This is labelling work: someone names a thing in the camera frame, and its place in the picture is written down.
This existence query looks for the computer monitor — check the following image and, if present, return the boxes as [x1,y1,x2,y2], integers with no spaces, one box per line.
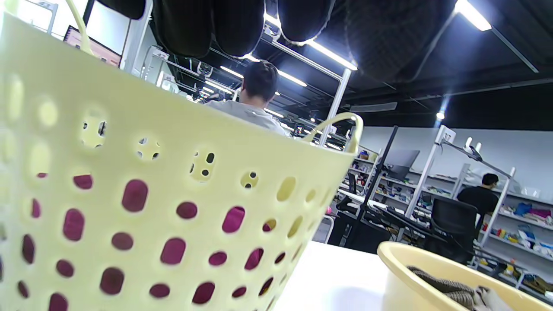
[63,25,124,67]

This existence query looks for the yellow perforated plastic basket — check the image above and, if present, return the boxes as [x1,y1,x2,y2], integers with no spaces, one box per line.
[0,0,363,311]

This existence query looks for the magenta shorts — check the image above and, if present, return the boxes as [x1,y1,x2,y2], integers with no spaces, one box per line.
[17,173,303,311]

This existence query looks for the yellow plastic basin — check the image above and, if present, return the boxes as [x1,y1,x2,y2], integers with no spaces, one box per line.
[377,241,553,311]

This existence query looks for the black tripod pole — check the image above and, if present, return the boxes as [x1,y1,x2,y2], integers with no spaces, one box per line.
[356,125,400,242]

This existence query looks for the white storage shelf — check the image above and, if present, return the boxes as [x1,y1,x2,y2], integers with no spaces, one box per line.
[475,173,553,298]

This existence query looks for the ceiling light strip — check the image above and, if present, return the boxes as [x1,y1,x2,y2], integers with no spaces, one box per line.
[454,0,493,32]
[264,13,358,71]

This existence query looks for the black mesh office chair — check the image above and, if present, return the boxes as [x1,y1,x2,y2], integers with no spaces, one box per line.
[426,197,478,264]

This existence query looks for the brown shorts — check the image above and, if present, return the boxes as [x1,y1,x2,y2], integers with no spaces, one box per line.
[407,266,515,311]

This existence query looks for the person's left hand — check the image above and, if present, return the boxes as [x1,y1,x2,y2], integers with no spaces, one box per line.
[96,0,458,83]

